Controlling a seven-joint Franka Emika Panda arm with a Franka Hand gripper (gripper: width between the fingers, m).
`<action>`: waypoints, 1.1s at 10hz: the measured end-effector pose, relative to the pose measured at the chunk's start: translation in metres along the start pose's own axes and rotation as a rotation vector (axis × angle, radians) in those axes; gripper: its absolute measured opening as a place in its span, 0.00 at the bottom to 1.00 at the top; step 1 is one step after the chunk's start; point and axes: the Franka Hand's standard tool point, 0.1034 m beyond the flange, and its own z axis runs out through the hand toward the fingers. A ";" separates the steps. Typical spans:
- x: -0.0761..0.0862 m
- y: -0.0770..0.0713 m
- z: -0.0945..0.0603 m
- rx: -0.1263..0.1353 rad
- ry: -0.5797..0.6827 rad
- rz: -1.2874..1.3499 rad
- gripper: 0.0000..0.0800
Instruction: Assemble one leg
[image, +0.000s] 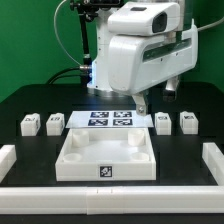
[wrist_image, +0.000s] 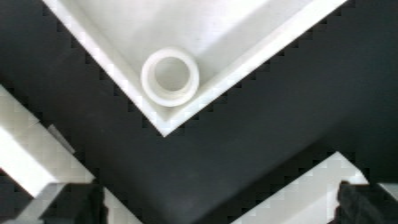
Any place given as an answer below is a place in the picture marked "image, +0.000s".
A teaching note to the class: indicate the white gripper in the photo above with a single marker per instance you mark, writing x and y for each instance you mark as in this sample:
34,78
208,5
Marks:
134,65

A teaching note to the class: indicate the white square tabletop tray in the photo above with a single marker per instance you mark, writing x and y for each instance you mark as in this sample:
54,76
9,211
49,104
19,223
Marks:
106,154

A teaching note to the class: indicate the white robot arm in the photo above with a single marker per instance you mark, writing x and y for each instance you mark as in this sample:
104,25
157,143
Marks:
99,83

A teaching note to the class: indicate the white sheet with markers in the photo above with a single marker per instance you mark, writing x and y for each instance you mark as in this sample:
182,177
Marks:
108,119

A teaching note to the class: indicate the white U-shaped fence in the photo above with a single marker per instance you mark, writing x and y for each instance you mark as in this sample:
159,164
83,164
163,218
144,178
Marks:
105,200

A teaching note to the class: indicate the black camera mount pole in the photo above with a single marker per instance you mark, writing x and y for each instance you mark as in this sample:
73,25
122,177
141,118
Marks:
88,10

